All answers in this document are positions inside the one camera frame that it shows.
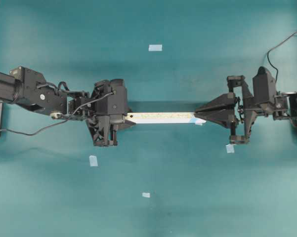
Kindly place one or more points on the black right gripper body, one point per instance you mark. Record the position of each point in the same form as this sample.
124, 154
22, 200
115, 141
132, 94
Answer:
249, 110

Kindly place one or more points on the blue tape marker right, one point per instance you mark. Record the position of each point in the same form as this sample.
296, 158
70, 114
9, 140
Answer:
230, 148

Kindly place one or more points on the blue tape marker left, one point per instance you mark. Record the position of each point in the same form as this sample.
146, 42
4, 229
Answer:
93, 162

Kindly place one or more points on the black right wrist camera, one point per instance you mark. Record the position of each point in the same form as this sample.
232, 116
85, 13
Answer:
264, 86

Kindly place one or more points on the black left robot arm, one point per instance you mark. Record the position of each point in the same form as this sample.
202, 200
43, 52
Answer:
29, 90

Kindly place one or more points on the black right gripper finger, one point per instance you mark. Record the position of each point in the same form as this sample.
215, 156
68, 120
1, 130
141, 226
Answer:
224, 119
224, 101

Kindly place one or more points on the blue tape marker bottom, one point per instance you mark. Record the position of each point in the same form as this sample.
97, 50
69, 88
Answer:
146, 195

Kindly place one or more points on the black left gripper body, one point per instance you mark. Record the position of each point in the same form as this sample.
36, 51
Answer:
102, 126

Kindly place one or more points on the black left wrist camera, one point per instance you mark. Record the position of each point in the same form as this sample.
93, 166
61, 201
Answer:
117, 102

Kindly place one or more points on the blue tape marker top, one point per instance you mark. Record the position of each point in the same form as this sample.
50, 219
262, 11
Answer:
155, 47

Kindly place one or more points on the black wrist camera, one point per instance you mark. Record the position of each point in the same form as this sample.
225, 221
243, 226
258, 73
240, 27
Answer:
264, 86
117, 102

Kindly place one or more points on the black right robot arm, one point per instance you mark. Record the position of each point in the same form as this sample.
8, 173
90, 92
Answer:
292, 111

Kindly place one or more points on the blue tape marker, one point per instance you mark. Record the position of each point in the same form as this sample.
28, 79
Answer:
230, 148
146, 195
155, 47
93, 162

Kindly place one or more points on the white particle board strip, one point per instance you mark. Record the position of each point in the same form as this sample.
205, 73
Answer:
164, 118

